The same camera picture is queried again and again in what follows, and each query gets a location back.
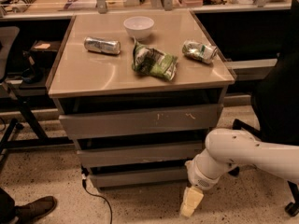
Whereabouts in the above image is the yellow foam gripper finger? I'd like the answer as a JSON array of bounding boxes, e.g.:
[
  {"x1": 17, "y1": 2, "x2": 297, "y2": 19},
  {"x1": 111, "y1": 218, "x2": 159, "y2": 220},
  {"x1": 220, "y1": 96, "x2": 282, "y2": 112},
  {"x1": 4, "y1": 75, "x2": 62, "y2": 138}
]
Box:
[{"x1": 180, "y1": 186, "x2": 204, "y2": 217}]

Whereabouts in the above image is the grey drawer cabinet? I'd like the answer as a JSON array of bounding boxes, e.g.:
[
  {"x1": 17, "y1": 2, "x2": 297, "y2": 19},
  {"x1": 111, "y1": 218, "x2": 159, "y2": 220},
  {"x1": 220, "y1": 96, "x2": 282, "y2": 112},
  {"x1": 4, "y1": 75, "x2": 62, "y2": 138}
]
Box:
[{"x1": 49, "y1": 10, "x2": 235, "y2": 175}]

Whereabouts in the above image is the grey drawer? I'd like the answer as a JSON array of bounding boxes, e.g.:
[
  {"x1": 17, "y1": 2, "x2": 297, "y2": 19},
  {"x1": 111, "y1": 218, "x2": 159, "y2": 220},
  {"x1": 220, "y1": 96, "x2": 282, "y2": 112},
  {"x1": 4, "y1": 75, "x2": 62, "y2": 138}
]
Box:
[
  {"x1": 77, "y1": 140, "x2": 204, "y2": 167},
  {"x1": 59, "y1": 104, "x2": 223, "y2": 139},
  {"x1": 90, "y1": 167, "x2": 187, "y2": 188}
]

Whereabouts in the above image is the black office chair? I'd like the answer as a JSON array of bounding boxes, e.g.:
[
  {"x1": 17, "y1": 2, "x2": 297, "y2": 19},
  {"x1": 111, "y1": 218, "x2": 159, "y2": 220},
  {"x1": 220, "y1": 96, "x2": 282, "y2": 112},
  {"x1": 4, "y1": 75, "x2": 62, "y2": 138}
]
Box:
[{"x1": 233, "y1": 0, "x2": 299, "y2": 217}]

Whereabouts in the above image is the black power cable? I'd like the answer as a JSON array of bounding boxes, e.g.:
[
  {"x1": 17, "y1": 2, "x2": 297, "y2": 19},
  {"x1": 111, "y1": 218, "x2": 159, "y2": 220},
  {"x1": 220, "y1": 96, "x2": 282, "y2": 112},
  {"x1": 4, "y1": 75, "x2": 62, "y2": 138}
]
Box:
[{"x1": 81, "y1": 167, "x2": 114, "y2": 224}]

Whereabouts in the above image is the brown shoe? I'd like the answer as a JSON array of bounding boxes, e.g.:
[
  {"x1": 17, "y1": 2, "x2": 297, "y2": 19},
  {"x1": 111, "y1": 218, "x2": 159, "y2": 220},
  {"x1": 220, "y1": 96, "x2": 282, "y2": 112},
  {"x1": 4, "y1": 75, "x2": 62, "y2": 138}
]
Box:
[{"x1": 16, "y1": 196, "x2": 57, "y2": 224}]

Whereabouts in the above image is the grey top drawer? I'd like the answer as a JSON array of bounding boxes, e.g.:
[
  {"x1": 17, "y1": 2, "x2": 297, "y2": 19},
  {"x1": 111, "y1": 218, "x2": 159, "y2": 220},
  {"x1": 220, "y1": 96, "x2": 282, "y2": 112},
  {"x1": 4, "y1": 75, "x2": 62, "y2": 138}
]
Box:
[{"x1": 59, "y1": 104, "x2": 223, "y2": 139}]

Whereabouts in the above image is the black box with label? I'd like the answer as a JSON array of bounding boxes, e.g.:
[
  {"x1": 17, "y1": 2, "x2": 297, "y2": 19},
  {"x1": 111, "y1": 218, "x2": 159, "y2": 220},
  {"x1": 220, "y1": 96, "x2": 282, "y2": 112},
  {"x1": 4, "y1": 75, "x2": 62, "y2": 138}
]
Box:
[{"x1": 30, "y1": 40, "x2": 61, "y2": 68}]

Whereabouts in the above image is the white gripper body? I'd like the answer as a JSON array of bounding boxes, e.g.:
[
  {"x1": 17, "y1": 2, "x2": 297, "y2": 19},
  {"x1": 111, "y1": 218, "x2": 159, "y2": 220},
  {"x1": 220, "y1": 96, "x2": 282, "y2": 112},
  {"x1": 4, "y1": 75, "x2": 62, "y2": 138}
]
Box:
[{"x1": 185, "y1": 160, "x2": 219, "y2": 190}]

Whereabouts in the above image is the white bowl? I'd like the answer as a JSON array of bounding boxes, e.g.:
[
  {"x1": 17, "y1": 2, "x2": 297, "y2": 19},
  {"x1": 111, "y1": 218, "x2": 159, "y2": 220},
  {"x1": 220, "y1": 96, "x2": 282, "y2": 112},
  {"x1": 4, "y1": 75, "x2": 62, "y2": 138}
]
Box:
[{"x1": 123, "y1": 16, "x2": 154, "y2": 41}]

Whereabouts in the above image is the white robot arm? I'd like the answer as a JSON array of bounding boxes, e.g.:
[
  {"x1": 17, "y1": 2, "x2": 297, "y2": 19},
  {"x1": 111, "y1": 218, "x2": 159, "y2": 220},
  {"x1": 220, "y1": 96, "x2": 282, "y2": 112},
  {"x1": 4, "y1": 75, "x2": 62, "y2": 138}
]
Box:
[{"x1": 180, "y1": 129, "x2": 299, "y2": 217}]

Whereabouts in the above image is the grey bottom drawer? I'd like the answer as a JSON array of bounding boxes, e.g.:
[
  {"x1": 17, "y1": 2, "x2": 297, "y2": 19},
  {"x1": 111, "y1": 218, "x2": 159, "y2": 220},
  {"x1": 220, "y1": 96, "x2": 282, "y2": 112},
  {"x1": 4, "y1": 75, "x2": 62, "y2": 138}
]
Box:
[{"x1": 90, "y1": 167, "x2": 187, "y2": 188}]

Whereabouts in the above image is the silver soda can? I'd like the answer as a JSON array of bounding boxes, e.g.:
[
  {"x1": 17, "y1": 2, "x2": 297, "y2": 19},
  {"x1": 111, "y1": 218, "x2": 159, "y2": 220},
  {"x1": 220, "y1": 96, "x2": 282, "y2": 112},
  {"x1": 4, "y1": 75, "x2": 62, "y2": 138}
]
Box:
[{"x1": 84, "y1": 36, "x2": 121, "y2": 55}]

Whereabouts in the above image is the green chip bag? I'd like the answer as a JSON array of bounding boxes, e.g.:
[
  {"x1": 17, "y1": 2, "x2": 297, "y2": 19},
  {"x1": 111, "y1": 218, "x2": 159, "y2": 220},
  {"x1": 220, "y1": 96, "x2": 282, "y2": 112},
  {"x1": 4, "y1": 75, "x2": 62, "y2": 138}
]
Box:
[{"x1": 132, "y1": 40, "x2": 178, "y2": 81}]

